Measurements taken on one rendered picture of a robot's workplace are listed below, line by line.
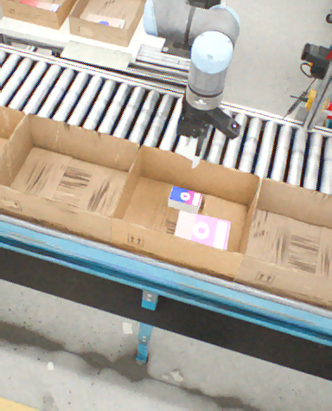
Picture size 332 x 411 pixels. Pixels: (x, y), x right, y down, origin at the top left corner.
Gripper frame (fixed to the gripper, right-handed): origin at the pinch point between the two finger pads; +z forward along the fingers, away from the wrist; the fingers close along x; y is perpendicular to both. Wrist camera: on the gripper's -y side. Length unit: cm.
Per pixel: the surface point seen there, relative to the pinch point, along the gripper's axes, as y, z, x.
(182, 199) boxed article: 2.5, 24.7, 0.3
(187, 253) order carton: -3.8, 20.6, 21.2
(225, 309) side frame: -20, 39, 26
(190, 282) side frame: -7.0, 26.9, 26.6
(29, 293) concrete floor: 65, 118, 12
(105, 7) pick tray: 69, 42, -109
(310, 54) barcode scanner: -28, 10, -68
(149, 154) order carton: 16.7, 16.7, -7.6
